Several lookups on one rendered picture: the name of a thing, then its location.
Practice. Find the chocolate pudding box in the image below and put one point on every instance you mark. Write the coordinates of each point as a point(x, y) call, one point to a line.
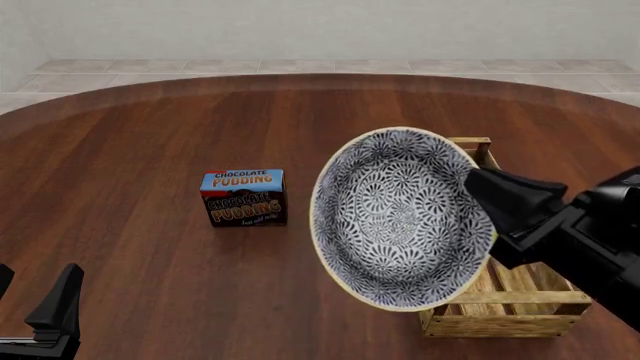
point(245, 198)

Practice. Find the patterned black and white bowl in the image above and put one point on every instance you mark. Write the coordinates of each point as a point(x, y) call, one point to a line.
point(400, 221)

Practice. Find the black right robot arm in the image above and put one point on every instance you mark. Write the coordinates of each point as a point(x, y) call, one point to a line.
point(625, 183)

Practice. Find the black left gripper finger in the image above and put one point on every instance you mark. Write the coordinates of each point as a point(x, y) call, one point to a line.
point(4, 279)
point(57, 303)

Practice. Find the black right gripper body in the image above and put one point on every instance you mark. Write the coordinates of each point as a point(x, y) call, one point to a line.
point(560, 240)

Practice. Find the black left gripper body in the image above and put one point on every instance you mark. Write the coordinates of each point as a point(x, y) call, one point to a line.
point(35, 348)

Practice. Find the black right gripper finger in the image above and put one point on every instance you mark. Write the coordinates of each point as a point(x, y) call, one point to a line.
point(515, 202)

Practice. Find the wooden slat tray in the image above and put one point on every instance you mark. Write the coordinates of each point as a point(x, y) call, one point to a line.
point(505, 318)

